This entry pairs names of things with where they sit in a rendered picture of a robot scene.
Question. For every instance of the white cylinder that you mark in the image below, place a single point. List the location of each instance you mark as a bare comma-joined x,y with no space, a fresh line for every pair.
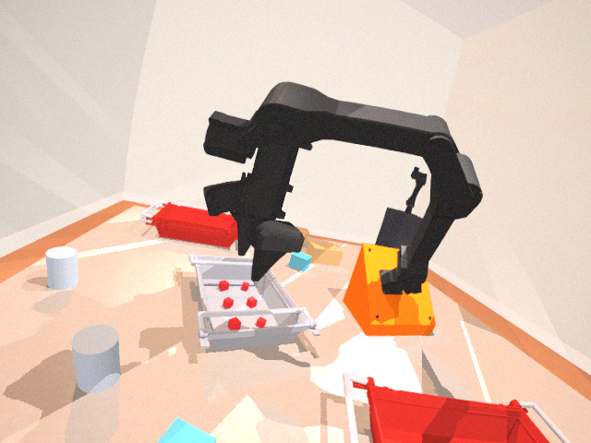
62,267
96,358

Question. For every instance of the light blue block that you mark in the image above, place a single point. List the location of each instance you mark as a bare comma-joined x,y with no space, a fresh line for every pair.
300,261
182,432

